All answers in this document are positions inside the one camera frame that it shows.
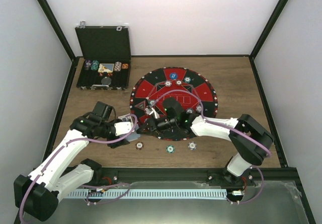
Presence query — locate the purple black chip stack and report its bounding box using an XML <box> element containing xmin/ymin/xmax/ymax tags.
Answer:
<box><xmin>84</xmin><ymin>60</ymin><xmax>92</xmax><ymax>70</ymax></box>

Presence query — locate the grey round dealer disc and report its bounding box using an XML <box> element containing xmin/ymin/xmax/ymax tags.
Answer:
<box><xmin>101</xmin><ymin>77</ymin><xmax>112</xmax><ymax>85</ymax></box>

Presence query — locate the silver case handle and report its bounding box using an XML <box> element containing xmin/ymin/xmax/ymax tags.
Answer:
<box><xmin>91</xmin><ymin>85</ymin><xmax>109</xmax><ymax>90</ymax></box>

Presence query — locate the white blue chips top seat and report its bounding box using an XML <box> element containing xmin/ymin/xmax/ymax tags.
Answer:
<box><xmin>165</xmin><ymin>81</ymin><xmax>172</xmax><ymax>87</ymax></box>

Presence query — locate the round red black poker mat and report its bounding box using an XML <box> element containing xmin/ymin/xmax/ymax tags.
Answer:
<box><xmin>130</xmin><ymin>67</ymin><xmax>218</xmax><ymax>141</ymax></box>

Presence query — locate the teal chips top seat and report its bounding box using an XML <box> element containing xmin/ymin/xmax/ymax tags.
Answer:
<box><xmin>184</xmin><ymin>77</ymin><xmax>191</xmax><ymax>83</ymax></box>

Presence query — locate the red yellow chip stack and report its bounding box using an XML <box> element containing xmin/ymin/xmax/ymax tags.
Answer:
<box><xmin>122</xmin><ymin>63</ymin><xmax>129</xmax><ymax>69</ymax></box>

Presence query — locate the black poker chip case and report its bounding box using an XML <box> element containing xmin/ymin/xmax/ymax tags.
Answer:
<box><xmin>75</xmin><ymin>21</ymin><xmax>131</xmax><ymax>90</ymax></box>

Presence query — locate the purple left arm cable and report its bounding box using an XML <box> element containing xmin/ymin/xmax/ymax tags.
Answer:
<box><xmin>19</xmin><ymin>113</ymin><xmax>138</xmax><ymax>222</ymax></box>

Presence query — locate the light blue slotted cable duct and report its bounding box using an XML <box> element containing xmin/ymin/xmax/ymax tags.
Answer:
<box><xmin>66</xmin><ymin>189</ymin><xmax>227</xmax><ymax>200</ymax></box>

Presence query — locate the boxed card deck in case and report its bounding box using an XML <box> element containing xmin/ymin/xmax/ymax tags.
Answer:
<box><xmin>98</xmin><ymin>63</ymin><xmax>114</xmax><ymax>73</ymax></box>

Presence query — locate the teal chip stack in case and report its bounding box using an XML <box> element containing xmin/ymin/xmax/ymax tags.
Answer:
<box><xmin>91</xmin><ymin>60</ymin><xmax>100</xmax><ymax>70</ymax></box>

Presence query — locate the red black chip stack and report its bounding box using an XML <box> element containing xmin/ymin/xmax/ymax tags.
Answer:
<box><xmin>135</xmin><ymin>142</ymin><xmax>144</xmax><ymax>150</ymax></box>

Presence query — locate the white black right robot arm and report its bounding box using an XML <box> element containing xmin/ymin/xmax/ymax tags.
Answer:
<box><xmin>137</xmin><ymin>98</ymin><xmax>274</xmax><ymax>185</ymax></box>

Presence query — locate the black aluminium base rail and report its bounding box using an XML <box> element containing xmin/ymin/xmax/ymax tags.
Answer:
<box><xmin>86</xmin><ymin>168</ymin><xmax>300</xmax><ymax>187</ymax></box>

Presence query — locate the blue backed card deck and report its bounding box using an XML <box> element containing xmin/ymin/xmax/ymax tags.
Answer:
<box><xmin>126</xmin><ymin>132</ymin><xmax>140</xmax><ymax>142</ymax></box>

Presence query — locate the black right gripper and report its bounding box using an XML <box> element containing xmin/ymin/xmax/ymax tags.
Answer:
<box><xmin>137</xmin><ymin>115</ymin><xmax>178</xmax><ymax>136</ymax></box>

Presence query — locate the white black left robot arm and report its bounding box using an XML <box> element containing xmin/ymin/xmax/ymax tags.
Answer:
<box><xmin>14</xmin><ymin>102</ymin><xmax>138</xmax><ymax>223</ymax></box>

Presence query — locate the white purple chip stack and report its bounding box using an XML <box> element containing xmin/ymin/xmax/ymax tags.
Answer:
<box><xmin>188</xmin><ymin>141</ymin><xmax>197</xmax><ymax>150</ymax></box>

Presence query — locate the teal chip stack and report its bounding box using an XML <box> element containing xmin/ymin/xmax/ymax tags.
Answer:
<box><xmin>91</xmin><ymin>60</ymin><xmax>100</xmax><ymax>70</ymax></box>
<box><xmin>166</xmin><ymin>145</ymin><xmax>175</xmax><ymax>154</ymax></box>

